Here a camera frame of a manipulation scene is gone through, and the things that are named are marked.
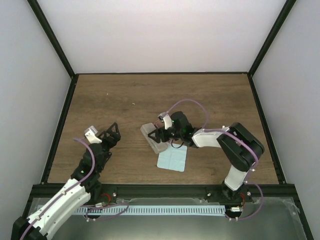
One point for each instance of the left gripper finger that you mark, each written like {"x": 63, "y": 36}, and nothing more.
{"x": 114, "y": 142}
{"x": 111, "y": 132}

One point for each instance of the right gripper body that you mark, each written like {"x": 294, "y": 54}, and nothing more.
{"x": 179, "y": 134}

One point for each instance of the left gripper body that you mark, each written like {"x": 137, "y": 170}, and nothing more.
{"x": 110, "y": 146}

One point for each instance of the grey glasses case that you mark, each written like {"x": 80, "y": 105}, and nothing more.
{"x": 148, "y": 130}

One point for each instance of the light blue cleaning cloth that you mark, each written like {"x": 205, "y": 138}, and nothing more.
{"x": 173, "y": 158}

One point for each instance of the pink sunglasses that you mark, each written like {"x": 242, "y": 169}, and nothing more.
{"x": 158, "y": 123}

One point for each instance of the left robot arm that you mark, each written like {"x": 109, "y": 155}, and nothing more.
{"x": 82, "y": 187}

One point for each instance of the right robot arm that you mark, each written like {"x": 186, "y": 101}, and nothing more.
{"x": 241, "y": 148}

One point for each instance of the clear plastic sheet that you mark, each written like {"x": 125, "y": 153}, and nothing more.
{"x": 273, "y": 218}

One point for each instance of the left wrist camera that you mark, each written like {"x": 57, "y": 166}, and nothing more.
{"x": 91, "y": 135}

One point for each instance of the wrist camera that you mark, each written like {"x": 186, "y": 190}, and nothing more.
{"x": 91, "y": 135}
{"x": 165, "y": 118}

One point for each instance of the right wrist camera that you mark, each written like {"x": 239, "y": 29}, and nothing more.
{"x": 165, "y": 118}

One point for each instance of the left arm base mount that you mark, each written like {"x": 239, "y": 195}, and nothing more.
{"x": 106, "y": 193}

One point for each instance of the black aluminium frame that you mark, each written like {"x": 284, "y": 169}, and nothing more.
{"x": 133, "y": 98}

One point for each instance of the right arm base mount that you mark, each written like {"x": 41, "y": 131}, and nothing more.
{"x": 220, "y": 193}

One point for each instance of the light blue slotted cable duct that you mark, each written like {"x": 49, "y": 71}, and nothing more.
{"x": 156, "y": 210}

